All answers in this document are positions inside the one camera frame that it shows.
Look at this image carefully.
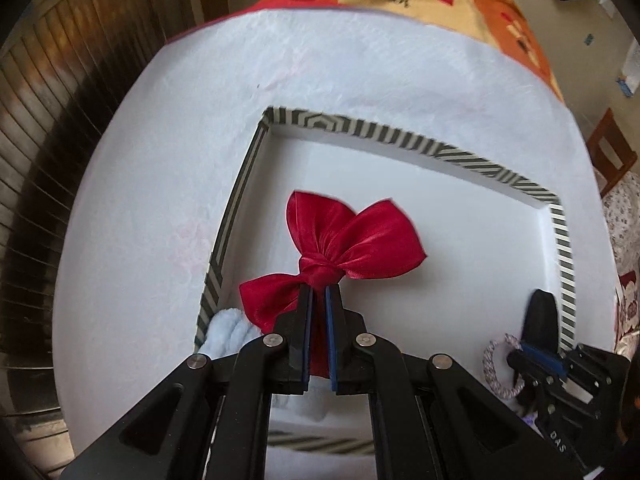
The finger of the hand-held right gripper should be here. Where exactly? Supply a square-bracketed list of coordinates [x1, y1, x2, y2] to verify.
[506, 342, 628, 421]
[517, 382, 551, 421]

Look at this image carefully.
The black cloth pouch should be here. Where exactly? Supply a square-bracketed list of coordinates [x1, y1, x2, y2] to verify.
[522, 289, 560, 356]

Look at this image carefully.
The floral cloth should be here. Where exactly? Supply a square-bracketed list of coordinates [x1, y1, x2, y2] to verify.
[600, 172, 640, 361]

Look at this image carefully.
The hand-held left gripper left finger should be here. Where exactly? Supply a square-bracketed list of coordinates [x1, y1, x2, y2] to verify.
[60, 285, 315, 480]

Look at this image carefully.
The purple braided hair tie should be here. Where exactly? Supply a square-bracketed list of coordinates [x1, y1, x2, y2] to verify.
[482, 334, 526, 400]

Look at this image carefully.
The orange printed blanket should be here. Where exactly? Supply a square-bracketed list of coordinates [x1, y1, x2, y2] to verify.
[167, 0, 566, 106]

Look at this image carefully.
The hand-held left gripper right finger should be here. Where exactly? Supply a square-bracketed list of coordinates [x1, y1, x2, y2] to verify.
[325, 284, 588, 480]

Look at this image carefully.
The red satin bow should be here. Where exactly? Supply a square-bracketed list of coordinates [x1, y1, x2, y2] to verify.
[239, 191, 428, 378]

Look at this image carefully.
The striped cardboard tray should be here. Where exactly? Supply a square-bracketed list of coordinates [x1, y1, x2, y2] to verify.
[192, 106, 581, 456]

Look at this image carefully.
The light blue terry hair band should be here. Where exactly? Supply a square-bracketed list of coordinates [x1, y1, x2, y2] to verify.
[197, 308, 266, 361]

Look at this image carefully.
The wooden slatted wall panel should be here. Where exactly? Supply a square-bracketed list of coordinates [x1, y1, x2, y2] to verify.
[0, 0, 168, 480]

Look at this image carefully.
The wooden chair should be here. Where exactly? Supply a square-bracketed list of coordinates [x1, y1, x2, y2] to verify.
[586, 107, 638, 198]

